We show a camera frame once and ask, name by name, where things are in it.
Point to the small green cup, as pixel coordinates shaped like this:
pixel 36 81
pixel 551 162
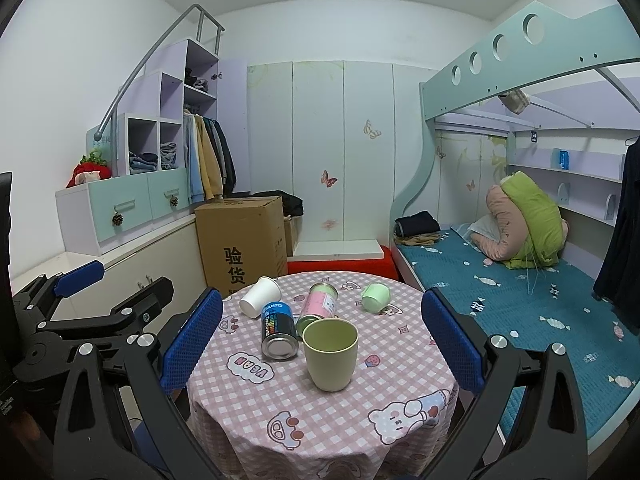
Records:
pixel 375 297

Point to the teal bunk bed frame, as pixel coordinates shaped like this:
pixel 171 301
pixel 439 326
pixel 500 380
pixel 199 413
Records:
pixel 550 45

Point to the small brown box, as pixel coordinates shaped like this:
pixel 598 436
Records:
pixel 291 235

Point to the white low cabinet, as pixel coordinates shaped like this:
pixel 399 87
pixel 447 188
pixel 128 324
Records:
pixel 150 255

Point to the folded dark clothes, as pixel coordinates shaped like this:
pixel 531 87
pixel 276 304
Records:
pixel 415 222

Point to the white low platform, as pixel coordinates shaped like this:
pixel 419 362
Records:
pixel 335 249

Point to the folded grey clothes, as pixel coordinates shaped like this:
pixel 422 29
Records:
pixel 168 155

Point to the blue box on shelf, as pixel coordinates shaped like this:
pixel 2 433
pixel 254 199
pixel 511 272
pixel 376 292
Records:
pixel 564 160

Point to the blue printed mattress cover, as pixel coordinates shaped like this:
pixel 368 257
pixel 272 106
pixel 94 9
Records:
pixel 525 300

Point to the dark hanging garment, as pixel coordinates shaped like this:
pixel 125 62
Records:
pixel 622 240

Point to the folded tan cloth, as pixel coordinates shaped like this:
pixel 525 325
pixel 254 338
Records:
pixel 422 240

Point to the white pillow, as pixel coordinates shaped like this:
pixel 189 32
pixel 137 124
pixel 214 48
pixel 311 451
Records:
pixel 482 235

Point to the pink checked tablecloth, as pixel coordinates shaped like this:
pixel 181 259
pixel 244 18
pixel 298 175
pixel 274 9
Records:
pixel 250 410

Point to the dark clothes in cubby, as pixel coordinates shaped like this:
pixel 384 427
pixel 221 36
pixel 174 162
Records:
pixel 196 80

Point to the dark hanging coats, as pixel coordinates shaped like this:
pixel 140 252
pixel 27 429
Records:
pixel 226 155

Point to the black bag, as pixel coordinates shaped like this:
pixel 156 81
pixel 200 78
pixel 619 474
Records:
pixel 290 205

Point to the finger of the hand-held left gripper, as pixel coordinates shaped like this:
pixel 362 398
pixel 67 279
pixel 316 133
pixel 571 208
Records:
pixel 80 274
pixel 145 300

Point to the pink metal can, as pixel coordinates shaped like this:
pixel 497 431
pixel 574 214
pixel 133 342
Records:
pixel 320 305

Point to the black metal can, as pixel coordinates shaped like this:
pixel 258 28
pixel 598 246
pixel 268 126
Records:
pixel 277 325

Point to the yellow hanging jacket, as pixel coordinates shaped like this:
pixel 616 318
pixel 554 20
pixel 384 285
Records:
pixel 210 160

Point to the grey hanging cloth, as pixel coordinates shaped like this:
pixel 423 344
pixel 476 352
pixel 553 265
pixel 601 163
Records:
pixel 515 100

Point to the white butterfly wardrobe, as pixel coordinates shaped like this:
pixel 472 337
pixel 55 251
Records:
pixel 320 125

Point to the purple stair cabinet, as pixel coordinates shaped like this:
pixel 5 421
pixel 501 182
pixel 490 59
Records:
pixel 145 85

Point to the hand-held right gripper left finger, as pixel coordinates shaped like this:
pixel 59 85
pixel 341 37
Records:
pixel 192 345

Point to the rolled green pink quilt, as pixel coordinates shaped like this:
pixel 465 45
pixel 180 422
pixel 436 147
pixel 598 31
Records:
pixel 535 220

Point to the large green cup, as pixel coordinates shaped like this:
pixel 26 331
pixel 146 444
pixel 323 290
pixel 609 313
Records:
pixel 330 365

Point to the red plush toy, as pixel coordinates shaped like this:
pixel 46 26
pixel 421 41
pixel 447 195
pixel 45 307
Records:
pixel 87 172

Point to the light blue hanging shirt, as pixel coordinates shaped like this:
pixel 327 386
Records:
pixel 192 160

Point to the large cardboard box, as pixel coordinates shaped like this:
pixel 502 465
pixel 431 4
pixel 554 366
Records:
pixel 240 240

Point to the white paper cup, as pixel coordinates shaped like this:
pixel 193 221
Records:
pixel 257 297

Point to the grey metal handrail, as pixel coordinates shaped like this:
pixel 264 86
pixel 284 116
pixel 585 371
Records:
pixel 150 57

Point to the folded blue clothes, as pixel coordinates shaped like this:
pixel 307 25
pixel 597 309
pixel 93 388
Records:
pixel 144 162

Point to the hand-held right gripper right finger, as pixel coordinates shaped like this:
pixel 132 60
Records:
pixel 450 345

